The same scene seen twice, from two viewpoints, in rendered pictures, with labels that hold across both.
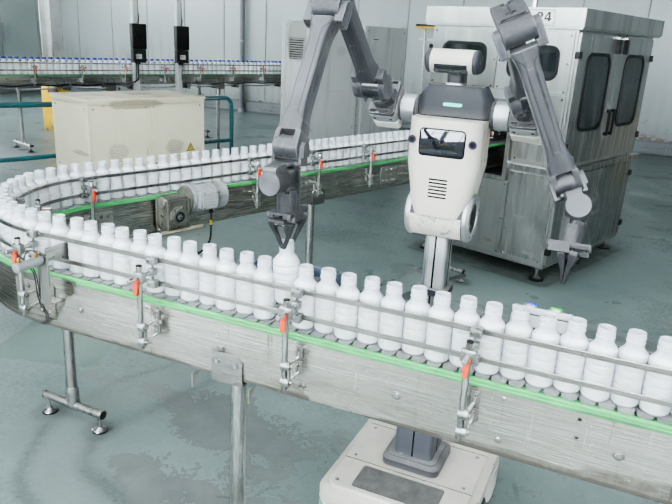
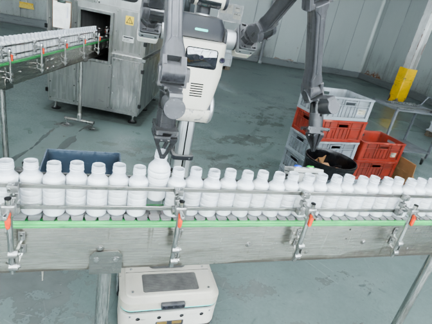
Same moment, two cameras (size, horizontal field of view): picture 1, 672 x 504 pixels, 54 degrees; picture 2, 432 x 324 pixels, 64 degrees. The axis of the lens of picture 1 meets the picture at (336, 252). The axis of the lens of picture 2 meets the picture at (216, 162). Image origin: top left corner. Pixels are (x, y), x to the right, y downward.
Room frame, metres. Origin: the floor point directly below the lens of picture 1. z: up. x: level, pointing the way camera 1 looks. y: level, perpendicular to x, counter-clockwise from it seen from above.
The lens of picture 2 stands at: (0.80, 0.67, 1.64)
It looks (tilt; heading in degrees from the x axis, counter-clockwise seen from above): 24 degrees down; 316
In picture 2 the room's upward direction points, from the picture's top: 12 degrees clockwise
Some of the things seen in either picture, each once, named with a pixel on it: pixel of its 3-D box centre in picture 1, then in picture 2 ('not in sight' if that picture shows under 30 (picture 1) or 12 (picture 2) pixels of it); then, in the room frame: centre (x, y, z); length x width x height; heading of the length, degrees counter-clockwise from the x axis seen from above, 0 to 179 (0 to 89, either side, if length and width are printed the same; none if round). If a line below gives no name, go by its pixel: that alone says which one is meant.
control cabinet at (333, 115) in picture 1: (318, 105); not in sight; (7.95, 0.30, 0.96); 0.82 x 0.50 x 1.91; 138
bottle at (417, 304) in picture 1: (416, 319); (258, 192); (1.46, -0.20, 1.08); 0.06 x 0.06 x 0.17
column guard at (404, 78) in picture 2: not in sight; (400, 87); (4.88, -9.80, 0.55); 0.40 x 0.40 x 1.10; 66
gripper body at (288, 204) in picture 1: (288, 201); (166, 119); (1.60, 0.13, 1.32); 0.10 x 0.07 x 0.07; 156
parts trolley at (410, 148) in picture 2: not in sight; (402, 128); (2.74, -4.97, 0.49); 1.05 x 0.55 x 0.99; 66
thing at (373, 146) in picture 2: not in sight; (369, 145); (2.38, -3.18, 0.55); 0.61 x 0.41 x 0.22; 69
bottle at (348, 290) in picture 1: (347, 305); (210, 192); (1.53, -0.04, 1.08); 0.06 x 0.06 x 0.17
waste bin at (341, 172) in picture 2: not in sight; (320, 189); (2.18, -2.04, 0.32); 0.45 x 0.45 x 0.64
